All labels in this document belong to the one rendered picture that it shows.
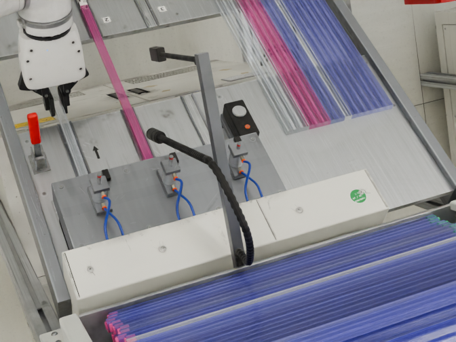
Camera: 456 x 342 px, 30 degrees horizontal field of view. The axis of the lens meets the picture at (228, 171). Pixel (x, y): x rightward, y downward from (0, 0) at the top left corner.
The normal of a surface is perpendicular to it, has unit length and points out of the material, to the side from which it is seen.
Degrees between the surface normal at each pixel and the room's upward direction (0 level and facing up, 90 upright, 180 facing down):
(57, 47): 30
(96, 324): 0
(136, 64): 0
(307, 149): 48
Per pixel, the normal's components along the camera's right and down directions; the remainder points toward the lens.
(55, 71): 0.39, 0.63
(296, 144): 0.11, -0.60
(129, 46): 0.34, 0.17
